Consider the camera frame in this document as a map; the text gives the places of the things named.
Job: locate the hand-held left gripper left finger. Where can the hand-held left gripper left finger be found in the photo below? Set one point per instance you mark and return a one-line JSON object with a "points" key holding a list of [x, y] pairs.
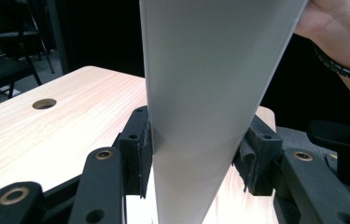
{"points": [[135, 155]]}

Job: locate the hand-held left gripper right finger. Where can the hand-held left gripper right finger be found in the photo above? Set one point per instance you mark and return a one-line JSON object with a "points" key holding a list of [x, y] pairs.
{"points": [[263, 155]]}

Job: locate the white desk lamp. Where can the white desk lamp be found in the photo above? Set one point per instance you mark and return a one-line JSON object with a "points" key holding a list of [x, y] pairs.
{"points": [[207, 93]]}

